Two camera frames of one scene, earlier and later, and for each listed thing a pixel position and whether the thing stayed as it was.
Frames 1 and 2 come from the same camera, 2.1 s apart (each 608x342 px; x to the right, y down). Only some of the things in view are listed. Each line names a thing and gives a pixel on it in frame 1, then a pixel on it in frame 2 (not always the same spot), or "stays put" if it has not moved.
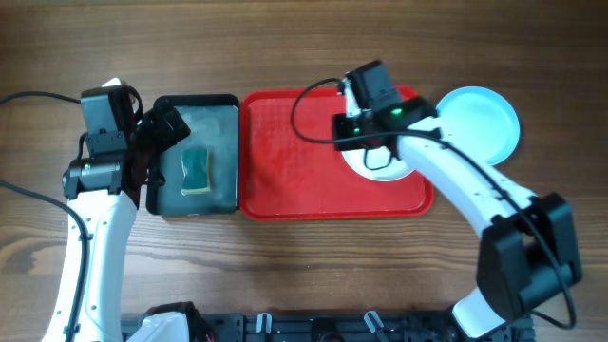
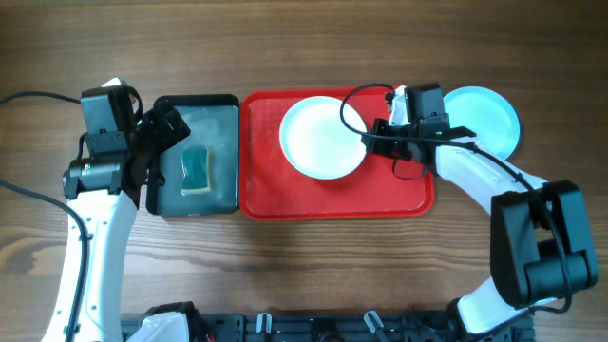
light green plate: [479, 122] stays put
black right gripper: [346, 131] -> [385, 143]
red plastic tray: [287, 178] stays put
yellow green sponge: [196, 171] stays put
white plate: [376, 164] -> [315, 142]
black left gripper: [167, 127] stays put
